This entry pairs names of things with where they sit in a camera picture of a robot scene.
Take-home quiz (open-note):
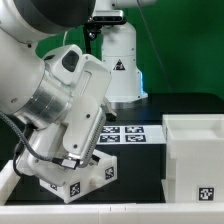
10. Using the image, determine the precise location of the black camera stand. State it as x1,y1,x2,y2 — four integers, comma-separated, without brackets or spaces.
83,22,102,54

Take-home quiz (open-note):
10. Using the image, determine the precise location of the white fence rail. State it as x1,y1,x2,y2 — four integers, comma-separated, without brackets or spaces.
0,203,224,224
0,160,20,206

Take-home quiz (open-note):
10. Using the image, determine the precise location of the white marker sheet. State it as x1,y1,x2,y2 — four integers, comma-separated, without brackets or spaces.
97,125,166,145

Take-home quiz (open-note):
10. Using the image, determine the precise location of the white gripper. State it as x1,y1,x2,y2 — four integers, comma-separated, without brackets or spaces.
16,54,111,186

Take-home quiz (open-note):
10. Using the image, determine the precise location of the white front fence rail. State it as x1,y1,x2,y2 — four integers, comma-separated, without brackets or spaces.
0,203,224,224

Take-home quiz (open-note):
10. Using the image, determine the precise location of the background camera on stand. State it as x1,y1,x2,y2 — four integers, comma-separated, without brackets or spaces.
89,10,126,25

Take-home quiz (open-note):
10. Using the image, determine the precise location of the white left fence rail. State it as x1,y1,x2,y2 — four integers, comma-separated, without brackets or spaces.
0,160,20,206

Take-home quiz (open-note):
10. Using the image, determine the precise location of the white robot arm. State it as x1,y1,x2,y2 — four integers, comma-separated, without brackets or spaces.
0,0,156,186

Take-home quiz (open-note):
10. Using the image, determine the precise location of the white drawer cabinet box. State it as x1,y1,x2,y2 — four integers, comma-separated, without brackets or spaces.
162,114,224,203

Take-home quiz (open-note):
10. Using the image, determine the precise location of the white drawer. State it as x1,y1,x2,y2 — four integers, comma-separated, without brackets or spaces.
39,150,117,204

